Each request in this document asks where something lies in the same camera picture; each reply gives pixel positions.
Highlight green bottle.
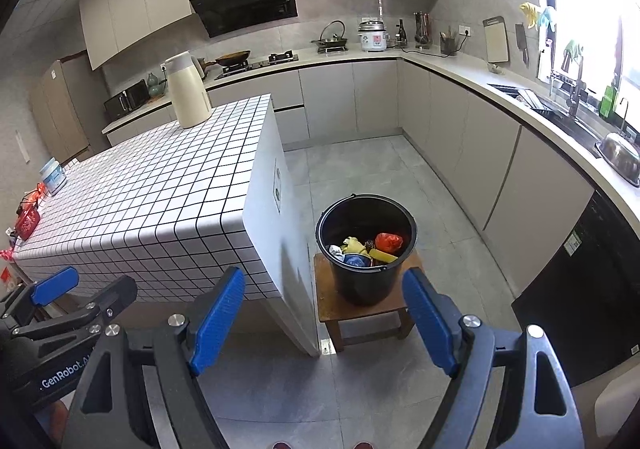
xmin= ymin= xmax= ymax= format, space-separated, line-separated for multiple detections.
xmin=599 ymin=85 xmax=618 ymax=119

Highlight yellow cloth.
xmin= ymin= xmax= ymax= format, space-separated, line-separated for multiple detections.
xmin=341 ymin=236 xmax=373 ymax=257
xmin=520 ymin=2 xmax=543 ymax=30

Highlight green hanging cloth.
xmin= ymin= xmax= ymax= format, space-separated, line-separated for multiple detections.
xmin=562 ymin=39 xmax=583 ymax=72

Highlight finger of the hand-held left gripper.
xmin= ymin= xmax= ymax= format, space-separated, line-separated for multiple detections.
xmin=12 ymin=275 xmax=138 ymax=354
xmin=0 ymin=266 xmax=80 ymax=330

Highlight kitchen sink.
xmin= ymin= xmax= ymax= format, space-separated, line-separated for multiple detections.
xmin=487 ymin=82 xmax=601 ymax=135

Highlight black range hood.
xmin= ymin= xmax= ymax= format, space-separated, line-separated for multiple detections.
xmin=189 ymin=0 xmax=298 ymax=39

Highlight metal utensil rack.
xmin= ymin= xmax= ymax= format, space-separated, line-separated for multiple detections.
xmin=412 ymin=12 xmax=433 ymax=50

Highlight steel bowl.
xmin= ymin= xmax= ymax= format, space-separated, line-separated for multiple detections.
xmin=594 ymin=132 xmax=640 ymax=187

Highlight black cleaver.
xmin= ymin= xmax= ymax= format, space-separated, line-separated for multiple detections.
xmin=515 ymin=22 xmax=530 ymax=67

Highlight black dishwasher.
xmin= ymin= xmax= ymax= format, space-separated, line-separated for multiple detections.
xmin=511 ymin=189 xmax=640 ymax=387

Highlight white table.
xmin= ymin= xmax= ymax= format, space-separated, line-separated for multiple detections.
xmin=242 ymin=102 xmax=321 ymax=357

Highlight dark wok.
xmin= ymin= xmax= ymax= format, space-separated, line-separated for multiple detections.
xmin=215 ymin=50 xmax=252 ymax=67

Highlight black gas stove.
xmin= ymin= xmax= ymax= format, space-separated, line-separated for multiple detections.
xmin=215 ymin=50 xmax=300 ymax=80

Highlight cream thermos jug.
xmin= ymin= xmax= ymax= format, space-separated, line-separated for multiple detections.
xmin=164 ymin=50 xmax=213 ymax=130

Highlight beige lower cabinets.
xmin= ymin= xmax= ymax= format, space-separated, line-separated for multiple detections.
xmin=102 ymin=56 xmax=596 ymax=300

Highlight red bag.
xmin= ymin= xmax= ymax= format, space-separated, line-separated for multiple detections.
xmin=14 ymin=208 xmax=42 ymax=241

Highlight yellow hanging cloth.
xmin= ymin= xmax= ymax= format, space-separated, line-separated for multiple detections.
xmin=520 ymin=2 xmax=543 ymax=30

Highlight grey kitchen faucet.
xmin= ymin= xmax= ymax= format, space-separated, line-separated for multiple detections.
xmin=547 ymin=64 xmax=588 ymax=117

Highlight white rice cooker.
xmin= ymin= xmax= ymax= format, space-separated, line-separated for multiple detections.
xmin=357 ymin=19 xmax=388 ymax=52

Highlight black plastic bucket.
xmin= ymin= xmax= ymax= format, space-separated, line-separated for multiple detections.
xmin=315 ymin=194 xmax=418 ymax=307

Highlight white blue plastic tub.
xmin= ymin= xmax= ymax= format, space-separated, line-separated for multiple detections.
xmin=39 ymin=158 xmax=68 ymax=195

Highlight orange mesh bag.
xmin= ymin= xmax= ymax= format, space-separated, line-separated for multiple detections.
xmin=22 ymin=182 xmax=48 ymax=205

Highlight brown wooden stool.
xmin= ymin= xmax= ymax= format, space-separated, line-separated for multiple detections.
xmin=313 ymin=251 xmax=426 ymax=354

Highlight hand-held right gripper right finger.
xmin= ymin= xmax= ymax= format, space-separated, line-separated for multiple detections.
xmin=401 ymin=267 xmax=586 ymax=449

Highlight beige tall cabinet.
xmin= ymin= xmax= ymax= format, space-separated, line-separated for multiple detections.
xmin=30 ymin=49 xmax=108 ymax=165

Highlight black microwave oven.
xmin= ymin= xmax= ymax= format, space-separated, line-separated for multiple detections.
xmin=103 ymin=79 xmax=149 ymax=121

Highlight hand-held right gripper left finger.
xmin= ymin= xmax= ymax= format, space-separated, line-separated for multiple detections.
xmin=62 ymin=265 xmax=247 ymax=449

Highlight orange plastic bag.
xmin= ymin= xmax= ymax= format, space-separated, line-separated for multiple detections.
xmin=375 ymin=232 xmax=404 ymax=254

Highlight black pot with arched handle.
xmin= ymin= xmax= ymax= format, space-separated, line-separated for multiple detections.
xmin=311 ymin=20 xmax=349 ymax=53

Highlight kitchen window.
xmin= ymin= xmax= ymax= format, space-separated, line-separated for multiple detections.
xmin=527 ymin=0 xmax=640 ymax=145

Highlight white checked tablecloth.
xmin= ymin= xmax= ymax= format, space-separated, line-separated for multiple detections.
xmin=12 ymin=94 xmax=281 ymax=302

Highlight beige cutting board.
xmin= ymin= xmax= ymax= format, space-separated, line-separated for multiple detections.
xmin=482 ymin=16 xmax=510 ymax=64

